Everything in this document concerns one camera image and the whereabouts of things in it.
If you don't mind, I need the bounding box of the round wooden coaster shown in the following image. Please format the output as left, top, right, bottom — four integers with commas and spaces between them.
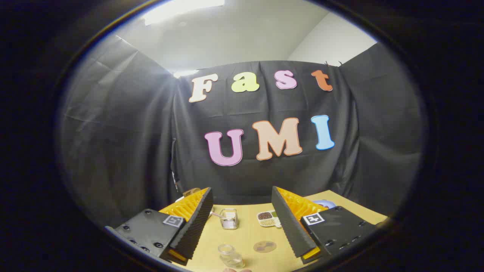
253, 241, 277, 253

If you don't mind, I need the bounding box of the white divided snack tray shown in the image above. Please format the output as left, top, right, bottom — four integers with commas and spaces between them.
257, 210, 282, 229

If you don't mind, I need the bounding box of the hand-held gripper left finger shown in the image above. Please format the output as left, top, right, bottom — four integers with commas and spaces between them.
105, 187, 214, 266

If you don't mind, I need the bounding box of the clear plastic juice bottle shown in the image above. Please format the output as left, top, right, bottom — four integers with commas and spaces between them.
217, 244, 246, 269

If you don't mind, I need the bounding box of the wooden table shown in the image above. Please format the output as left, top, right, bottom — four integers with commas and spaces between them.
181, 190, 388, 272

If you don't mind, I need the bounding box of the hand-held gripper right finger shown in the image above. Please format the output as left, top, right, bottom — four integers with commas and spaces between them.
271, 185, 379, 264

